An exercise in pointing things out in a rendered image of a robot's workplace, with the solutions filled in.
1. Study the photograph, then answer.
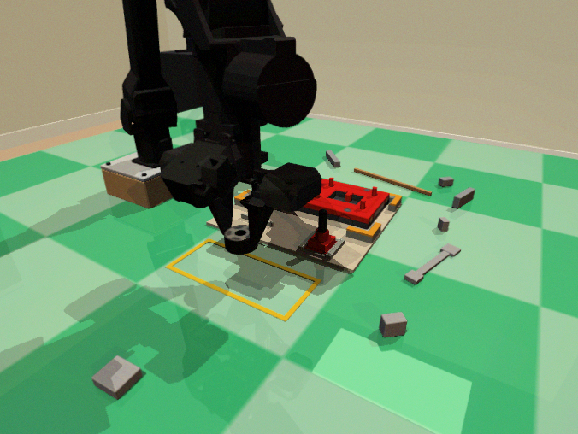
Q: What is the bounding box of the brown thin rod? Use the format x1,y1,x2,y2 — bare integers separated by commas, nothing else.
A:
354,168,432,196

